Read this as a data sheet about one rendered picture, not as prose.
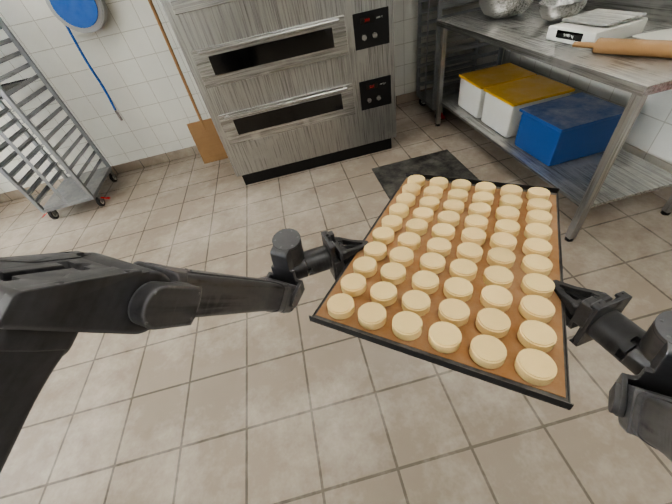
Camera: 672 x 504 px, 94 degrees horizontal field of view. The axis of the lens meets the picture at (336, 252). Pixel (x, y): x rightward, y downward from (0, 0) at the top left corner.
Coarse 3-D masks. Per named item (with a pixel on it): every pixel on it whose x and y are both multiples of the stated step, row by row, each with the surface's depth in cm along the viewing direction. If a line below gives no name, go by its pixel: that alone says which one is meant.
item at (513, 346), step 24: (384, 216) 81; (408, 216) 80; (552, 216) 74; (456, 240) 70; (552, 240) 67; (384, 264) 67; (480, 264) 64; (336, 288) 63; (408, 288) 61; (480, 288) 59; (432, 312) 56; (504, 312) 54; (384, 336) 53; (504, 336) 50; (456, 360) 48; (528, 384) 44; (552, 384) 44
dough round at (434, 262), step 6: (432, 252) 65; (420, 258) 64; (426, 258) 64; (432, 258) 64; (438, 258) 64; (444, 258) 64; (420, 264) 64; (426, 264) 63; (432, 264) 62; (438, 264) 62; (444, 264) 62; (426, 270) 63; (432, 270) 62; (438, 270) 62
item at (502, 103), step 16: (528, 80) 239; (544, 80) 234; (496, 96) 230; (512, 96) 224; (528, 96) 220; (544, 96) 216; (560, 96) 220; (496, 112) 236; (512, 112) 221; (496, 128) 241; (512, 128) 229
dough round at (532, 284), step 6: (528, 276) 57; (534, 276) 57; (540, 276) 57; (546, 276) 57; (522, 282) 57; (528, 282) 56; (534, 282) 56; (540, 282) 56; (546, 282) 56; (552, 282) 55; (522, 288) 57; (528, 288) 55; (534, 288) 55; (540, 288) 55; (546, 288) 55; (552, 288) 54; (528, 294) 56; (534, 294) 55; (540, 294) 54; (546, 294) 54
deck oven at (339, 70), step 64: (192, 0) 195; (256, 0) 204; (320, 0) 210; (384, 0) 217; (192, 64) 219; (256, 64) 225; (320, 64) 236; (384, 64) 245; (256, 128) 254; (320, 128) 268; (384, 128) 280
